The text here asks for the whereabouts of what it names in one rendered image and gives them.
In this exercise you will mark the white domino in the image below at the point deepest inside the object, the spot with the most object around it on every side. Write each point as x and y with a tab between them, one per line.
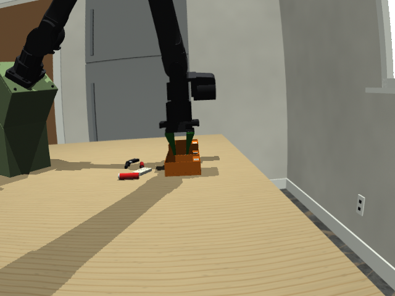
143	171

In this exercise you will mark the orange bin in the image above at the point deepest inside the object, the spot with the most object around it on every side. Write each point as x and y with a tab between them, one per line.
182	164

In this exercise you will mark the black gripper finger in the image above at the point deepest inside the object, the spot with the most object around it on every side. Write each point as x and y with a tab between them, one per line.
171	140
189	137

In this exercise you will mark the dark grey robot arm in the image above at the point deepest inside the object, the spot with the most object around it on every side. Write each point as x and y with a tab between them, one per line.
28	66

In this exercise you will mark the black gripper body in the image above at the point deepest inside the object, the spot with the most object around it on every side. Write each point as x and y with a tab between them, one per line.
179	118

